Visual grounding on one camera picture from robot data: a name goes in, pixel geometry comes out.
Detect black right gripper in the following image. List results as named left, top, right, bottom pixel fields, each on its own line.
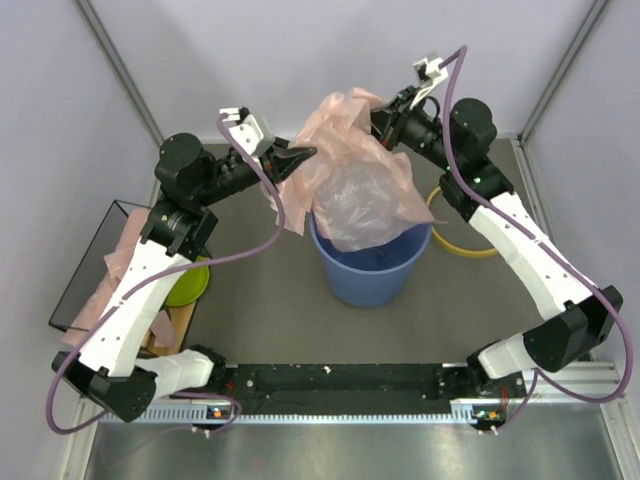
left=349, top=87, right=459, bottom=173

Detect aluminium frame rail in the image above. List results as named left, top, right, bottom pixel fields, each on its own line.
left=61, top=361, right=639, bottom=479

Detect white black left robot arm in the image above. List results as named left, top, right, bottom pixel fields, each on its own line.
left=52, top=133, right=317, bottom=422

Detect black wire frame shelf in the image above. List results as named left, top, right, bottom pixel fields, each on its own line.
left=47, top=199, right=214, bottom=346

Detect blue trash bin yellow rim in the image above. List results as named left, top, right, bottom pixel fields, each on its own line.
left=307, top=216, right=432, bottom=308

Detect grey slotted cable duct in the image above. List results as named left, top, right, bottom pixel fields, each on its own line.
left=100, top=403, right=241, bottom=424

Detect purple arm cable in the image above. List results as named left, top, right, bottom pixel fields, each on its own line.
left=45, top=112, right=289, bottom=434
left=439, top=45, right=632, bottom=432

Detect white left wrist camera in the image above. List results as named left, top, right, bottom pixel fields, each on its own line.
left=217, top=107, right=275, bottom=162

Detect green plate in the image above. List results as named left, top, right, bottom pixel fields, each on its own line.
left=165, top=266, right=210, bottom=308

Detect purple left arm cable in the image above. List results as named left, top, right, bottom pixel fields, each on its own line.
left=45, top=112, right=289, bottom=434

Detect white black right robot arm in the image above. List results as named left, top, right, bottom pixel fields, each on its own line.
left=371, top=87, right=623, bottom=396

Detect pink plastic trash bag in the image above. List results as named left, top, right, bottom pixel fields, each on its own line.
left=279, top=88, right=436, bottom=252
left=51, top=201, right=149, bottom=346

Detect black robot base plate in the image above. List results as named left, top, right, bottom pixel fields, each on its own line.
left=182, top=363, right=525, bottom=416

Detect yellow bin rim ring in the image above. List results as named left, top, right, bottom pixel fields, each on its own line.
left=425, top=185, right=500, bottom=259

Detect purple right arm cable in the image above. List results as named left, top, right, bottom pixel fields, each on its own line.
left=439, top=45, right=632, bottom=432

